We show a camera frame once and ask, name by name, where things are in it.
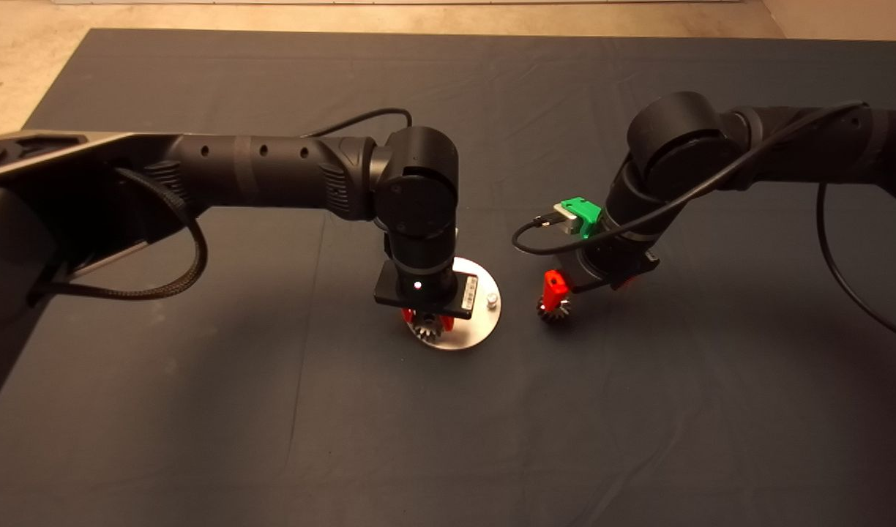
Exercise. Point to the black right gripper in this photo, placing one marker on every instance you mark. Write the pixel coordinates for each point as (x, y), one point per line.
(605, 263)

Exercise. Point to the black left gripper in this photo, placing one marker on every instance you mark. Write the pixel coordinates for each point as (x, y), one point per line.
(470, 293)

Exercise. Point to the small steel planetary gear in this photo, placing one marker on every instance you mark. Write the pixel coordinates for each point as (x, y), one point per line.
(427, 333)

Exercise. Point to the dark bevel gear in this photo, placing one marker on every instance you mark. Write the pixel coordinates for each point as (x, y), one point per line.
(559, 315)

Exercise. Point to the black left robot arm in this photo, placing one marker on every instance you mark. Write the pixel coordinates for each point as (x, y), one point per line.
(272, 165)

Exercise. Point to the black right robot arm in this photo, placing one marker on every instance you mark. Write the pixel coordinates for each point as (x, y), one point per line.
(675, 135)

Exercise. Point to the round metal carrier plate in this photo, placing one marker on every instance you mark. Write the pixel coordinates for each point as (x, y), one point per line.
(484, 326)

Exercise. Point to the dark grey table cloth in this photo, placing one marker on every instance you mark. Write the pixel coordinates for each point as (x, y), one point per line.
(199, 454)

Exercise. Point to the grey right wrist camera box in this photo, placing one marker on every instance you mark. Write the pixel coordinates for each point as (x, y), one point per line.
(565, 221)

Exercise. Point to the green right camera mount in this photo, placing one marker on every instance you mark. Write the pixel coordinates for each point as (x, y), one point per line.
(587, 212)

